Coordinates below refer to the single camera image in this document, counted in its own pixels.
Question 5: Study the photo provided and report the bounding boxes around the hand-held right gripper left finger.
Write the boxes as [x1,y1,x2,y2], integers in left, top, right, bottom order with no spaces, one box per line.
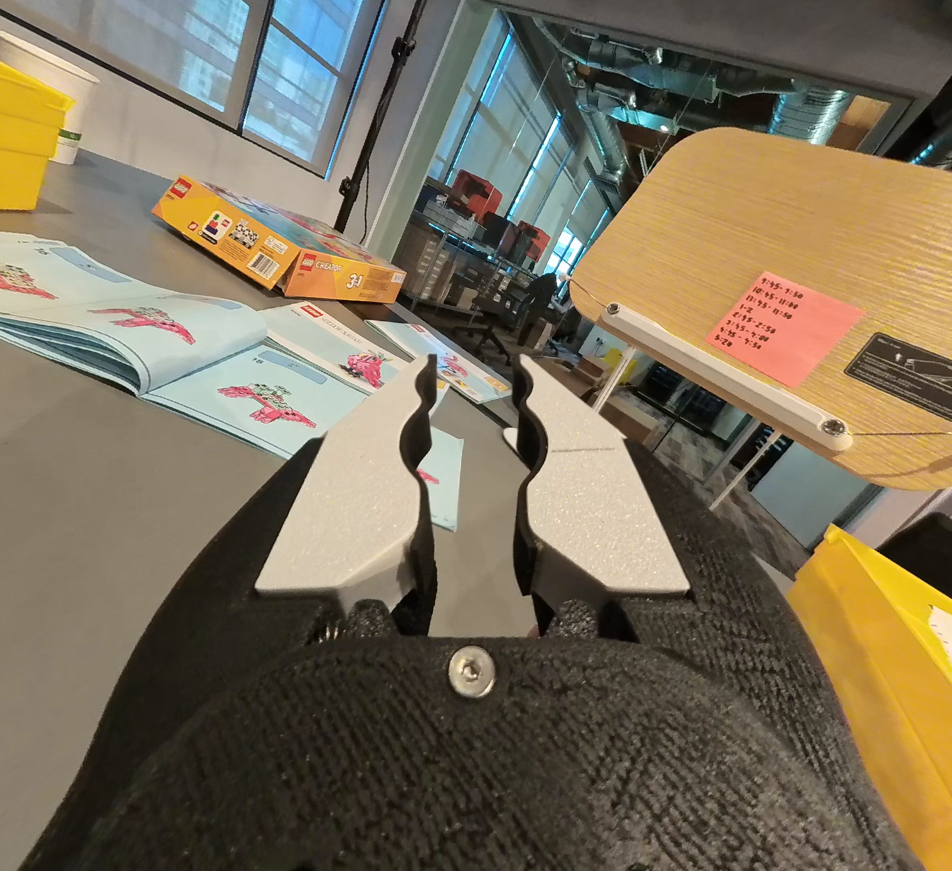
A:
[254,354,440,637]

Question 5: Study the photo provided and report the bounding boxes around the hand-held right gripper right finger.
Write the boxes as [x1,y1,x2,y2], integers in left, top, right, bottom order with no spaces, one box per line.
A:
[512,354,690,630]

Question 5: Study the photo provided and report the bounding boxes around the grey desk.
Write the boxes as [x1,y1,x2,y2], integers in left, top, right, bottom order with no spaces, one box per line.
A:
[0,149,536,871]

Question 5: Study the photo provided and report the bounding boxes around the closed light blue instruction booklet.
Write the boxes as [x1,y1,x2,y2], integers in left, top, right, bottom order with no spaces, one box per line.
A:
[364,319,513,405]
[262,300,451,396]

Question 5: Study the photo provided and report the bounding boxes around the black office chair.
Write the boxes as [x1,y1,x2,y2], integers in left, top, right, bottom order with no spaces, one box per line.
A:
[465,291,525,368]

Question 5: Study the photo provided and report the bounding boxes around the pink sticky note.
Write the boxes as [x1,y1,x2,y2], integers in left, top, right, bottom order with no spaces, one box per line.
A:
[705,270,866,390]

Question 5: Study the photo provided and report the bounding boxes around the metal shelf rack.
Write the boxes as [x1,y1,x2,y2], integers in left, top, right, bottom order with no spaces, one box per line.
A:
[402,179,551,336]

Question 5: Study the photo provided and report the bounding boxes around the orange toy brick box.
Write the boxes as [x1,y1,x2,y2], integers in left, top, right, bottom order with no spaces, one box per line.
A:
[151,175,408,305]

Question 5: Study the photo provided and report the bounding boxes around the wooden book stand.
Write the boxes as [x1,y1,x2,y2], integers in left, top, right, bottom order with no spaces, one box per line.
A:
[502,127,952,512]

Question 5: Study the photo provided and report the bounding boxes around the black label sticker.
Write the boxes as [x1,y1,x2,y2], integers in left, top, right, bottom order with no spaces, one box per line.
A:
[844,331,952,403]

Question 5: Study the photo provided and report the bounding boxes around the open light blue instruction booklet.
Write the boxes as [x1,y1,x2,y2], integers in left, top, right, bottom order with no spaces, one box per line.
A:
[0,231,464,533]

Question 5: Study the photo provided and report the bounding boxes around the black light stand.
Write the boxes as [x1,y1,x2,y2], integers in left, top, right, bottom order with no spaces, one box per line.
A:
[332,0,458,234]

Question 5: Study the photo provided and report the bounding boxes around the white paper cup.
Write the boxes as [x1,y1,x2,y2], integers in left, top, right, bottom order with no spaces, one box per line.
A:
[0,30,101,167]

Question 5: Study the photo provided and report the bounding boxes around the stacked yellow plastic bins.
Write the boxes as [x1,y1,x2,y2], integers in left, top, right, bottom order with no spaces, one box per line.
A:
[0,62,75,211]

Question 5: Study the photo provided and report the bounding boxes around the large framed window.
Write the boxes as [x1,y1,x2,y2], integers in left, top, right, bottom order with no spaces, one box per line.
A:
[0,0,414,180]

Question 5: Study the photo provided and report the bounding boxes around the ribbed silver ventilation duct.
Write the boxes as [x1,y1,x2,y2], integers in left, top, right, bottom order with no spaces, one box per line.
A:
[770,86,852,143]

